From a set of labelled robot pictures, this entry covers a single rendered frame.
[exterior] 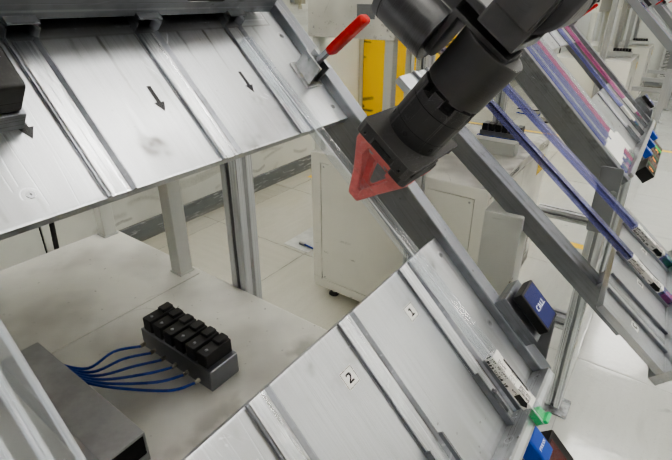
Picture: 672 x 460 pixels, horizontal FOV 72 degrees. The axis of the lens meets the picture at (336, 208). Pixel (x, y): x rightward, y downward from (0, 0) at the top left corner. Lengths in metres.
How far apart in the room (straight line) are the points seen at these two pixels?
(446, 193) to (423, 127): 1.03
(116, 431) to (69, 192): 0.34
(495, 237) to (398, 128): 0.41
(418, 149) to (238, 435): 0.27
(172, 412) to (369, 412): 0.35
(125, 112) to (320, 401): 0.28
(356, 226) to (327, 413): 1.30
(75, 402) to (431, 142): 0.52
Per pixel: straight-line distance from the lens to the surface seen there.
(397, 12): 0.41
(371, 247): 1.65
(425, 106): 0.41
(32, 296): 1.02
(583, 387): 1.75
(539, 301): 0.59
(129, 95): 0.45
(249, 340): 0.78
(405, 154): 0.41
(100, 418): 0.66
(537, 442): 0.56
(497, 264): 0.81
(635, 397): 1.79
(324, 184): 1.68
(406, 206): 0.57
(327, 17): 1.55
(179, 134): 0.44
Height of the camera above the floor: 1.11
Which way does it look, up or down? 24 degrees down
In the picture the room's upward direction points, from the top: straight up
